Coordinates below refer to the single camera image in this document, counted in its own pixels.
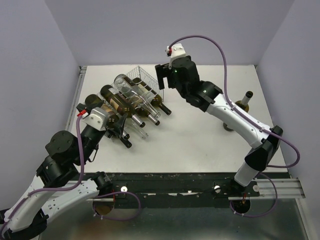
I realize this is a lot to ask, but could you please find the aluminium frame rail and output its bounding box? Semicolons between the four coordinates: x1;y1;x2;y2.
228;177;306;202

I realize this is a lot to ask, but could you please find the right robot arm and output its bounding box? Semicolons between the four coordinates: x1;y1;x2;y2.
155;56;283;196

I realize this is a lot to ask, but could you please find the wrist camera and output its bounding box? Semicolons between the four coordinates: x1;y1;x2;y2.
81;107;110;132
165;43;187;69

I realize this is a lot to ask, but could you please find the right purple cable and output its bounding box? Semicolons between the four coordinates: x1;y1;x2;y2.
167;35;301;218

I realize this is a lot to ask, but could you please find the purple cable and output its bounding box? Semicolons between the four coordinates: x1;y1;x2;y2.
0;114;86;233
167;35;301;218

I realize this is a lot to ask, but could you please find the tall clear glass bottle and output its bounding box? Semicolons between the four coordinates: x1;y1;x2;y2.
113;74;161;119

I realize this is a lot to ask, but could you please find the dark green wine bottle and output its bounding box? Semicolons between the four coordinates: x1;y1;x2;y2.
121;87;160;126

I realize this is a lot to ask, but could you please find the white wire wine rack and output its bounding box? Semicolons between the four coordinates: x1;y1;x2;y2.
82;65;166;126

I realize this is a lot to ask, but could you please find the olive green wine bottle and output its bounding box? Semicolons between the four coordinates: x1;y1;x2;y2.
100;84;146;128

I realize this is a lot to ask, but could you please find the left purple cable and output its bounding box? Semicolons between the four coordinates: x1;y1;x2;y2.
0;114;86;233

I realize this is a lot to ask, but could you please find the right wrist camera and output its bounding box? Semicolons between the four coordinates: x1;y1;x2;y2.
165;43;187;69

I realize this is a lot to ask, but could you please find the short clear glass bottle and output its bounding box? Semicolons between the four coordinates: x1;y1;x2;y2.
124;118;149;140

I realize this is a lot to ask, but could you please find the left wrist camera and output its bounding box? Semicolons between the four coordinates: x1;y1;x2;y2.
81;107;110;132

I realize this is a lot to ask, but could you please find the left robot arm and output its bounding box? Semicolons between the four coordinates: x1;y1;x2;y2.
0;102;126;240

